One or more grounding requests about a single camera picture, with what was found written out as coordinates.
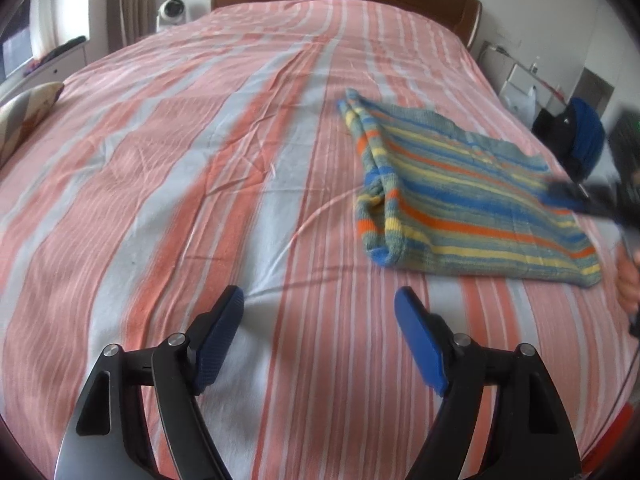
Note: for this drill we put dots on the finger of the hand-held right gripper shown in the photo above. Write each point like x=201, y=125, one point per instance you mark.
x=580, y=197

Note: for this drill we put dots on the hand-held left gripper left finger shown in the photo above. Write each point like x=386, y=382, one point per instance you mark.
x=220, y=330

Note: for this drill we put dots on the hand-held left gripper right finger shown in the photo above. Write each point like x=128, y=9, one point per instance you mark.
x=417, y=340

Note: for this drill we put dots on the striped knit sweater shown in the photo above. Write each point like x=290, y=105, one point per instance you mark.
x=450, y=210

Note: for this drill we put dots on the dark clothes pile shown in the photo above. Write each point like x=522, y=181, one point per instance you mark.
x=60, y=50

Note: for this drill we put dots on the person's right hand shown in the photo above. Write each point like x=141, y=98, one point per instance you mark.
x=630, y=280

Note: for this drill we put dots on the blue and black bag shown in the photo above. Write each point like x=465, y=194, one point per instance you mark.
x=585, y=130

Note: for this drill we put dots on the white plastic bag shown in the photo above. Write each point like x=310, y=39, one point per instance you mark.
x=522, y=102

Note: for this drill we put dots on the white cabinet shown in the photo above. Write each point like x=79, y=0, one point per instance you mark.
x=535, y=77

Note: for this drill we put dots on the pink striped bed sheet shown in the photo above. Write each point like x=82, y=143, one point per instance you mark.
x=150, y=185

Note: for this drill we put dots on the geometric patterned pillow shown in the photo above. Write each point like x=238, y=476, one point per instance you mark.
x=25, y=115

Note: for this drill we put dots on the white dresser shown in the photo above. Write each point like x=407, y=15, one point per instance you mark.
x=60, y=65

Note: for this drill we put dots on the beige curtain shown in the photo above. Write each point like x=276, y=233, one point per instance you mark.
x=125, y=0

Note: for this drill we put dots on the white security camera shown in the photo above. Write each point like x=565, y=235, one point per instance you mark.
x=172, y=10

